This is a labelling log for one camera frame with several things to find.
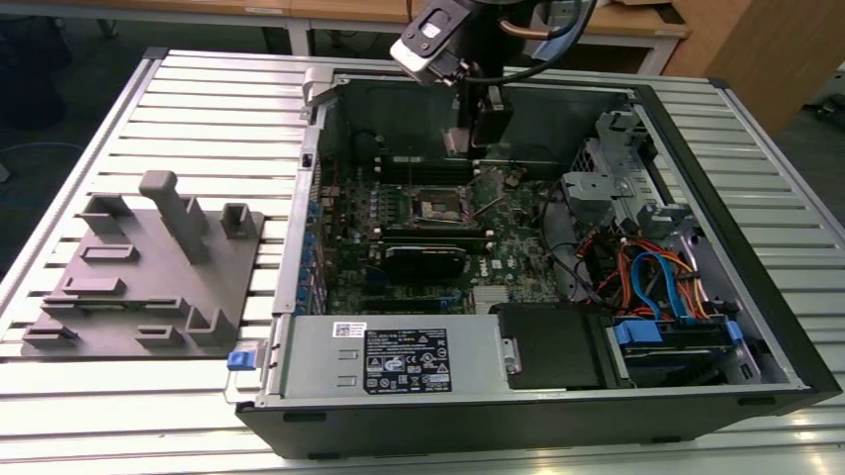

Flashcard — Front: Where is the silver CPU plate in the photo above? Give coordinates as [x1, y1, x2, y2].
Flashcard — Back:
[440, 126, 474, 158]

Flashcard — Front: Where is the thin wire locking lever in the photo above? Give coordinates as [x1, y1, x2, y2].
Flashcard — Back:
[469, 195, 510, 223]

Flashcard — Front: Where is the black RAM slot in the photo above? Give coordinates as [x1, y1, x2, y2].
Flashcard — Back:
[380, 164, 478, 176]
[380, 171, 478, 185]

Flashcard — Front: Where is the CPU socket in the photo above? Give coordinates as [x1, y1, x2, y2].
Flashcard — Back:
[408, 186, 481, 230]

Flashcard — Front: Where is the black expansion slot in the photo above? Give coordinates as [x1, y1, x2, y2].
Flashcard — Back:
[359, 304, 451, 316]
[359, 296, 458, 308]

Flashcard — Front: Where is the RAM stick with white label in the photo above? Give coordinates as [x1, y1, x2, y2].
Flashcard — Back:
[380, 153, 478, 168]

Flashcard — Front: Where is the grey metal drive cage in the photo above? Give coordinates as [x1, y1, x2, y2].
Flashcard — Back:
[558, 111, 705, 238]

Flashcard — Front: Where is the wooden cabinet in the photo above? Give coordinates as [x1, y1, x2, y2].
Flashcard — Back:
[663, 0, 845, 136]

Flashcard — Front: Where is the green motherboard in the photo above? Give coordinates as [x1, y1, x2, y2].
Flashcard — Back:
[315, 162, 575, 316]

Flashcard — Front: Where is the small silver heat sink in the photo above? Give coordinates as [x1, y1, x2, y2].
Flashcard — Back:
[470, 285, 515, 305]

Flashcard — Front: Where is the black chair base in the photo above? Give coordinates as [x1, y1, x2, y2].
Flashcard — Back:
[800, 68, 845, 121]

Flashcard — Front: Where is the black drive box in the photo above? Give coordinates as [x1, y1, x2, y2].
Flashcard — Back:
[490, 302, 637, 393]

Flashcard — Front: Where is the hard disk in blue carrier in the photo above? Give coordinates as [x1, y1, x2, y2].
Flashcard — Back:
[609, 318, 745, 390]

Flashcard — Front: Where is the silver power supply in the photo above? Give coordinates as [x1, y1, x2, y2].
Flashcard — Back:
[262, 313, 525, 400]

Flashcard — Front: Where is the grey parts rack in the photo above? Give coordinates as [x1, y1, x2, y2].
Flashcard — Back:
[19, 169, 270, 359]

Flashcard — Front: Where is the black PC case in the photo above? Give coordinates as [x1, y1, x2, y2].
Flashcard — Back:
[234, 66, 841, 459]

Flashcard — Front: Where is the copper coloured hose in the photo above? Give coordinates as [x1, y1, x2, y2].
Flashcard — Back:
[497, 18, 553, 43]

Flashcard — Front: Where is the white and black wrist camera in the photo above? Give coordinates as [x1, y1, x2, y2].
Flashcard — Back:
[388, 2, 475, 86]

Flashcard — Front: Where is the wooden desk white frame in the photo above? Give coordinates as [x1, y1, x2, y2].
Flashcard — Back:
[290, 0, 691, 76]
[0, 0, 312, 56]

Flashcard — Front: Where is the pale grey case handle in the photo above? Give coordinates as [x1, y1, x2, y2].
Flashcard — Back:
[302, 66, 335, 108]

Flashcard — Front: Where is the black wire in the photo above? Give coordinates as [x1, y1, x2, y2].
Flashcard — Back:
[539, 195, 613, 304]

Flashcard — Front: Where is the blue wire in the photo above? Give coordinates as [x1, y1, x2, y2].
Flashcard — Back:
[629, 251, 695, 326]

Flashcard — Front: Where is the orange wire bundle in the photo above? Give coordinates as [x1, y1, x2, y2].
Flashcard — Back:
[613, 236, 725, 323]

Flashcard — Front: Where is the blue floor cable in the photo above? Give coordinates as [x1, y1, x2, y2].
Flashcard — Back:
[0, 141, 88, 155]

